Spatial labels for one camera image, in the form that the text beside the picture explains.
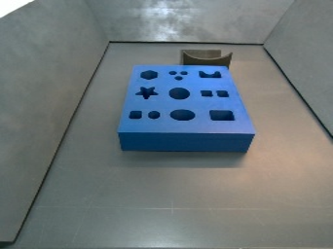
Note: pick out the blue shape sorter block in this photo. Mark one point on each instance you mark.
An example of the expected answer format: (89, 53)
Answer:
(183, 108)

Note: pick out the dark curved arch piece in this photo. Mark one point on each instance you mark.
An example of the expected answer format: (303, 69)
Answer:
(204, 57)

